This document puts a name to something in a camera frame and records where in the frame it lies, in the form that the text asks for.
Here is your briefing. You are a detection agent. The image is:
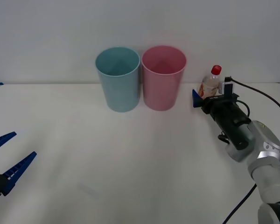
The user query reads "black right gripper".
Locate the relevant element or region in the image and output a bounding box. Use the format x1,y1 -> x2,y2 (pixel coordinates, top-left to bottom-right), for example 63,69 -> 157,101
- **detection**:
192,89 -> 240,115

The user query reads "clear bottle with red cap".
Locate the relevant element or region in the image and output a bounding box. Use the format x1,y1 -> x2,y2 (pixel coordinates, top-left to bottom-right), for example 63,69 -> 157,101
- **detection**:
199,65 -> 223,99

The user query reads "pink plastic bin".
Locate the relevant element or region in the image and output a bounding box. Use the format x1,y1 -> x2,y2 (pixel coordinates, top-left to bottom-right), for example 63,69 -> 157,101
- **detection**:
141,45 -> 187,112

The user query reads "pale blue plastic bin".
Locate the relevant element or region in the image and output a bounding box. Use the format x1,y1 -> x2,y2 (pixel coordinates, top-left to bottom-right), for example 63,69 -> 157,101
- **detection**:
95,46 -> 140,113

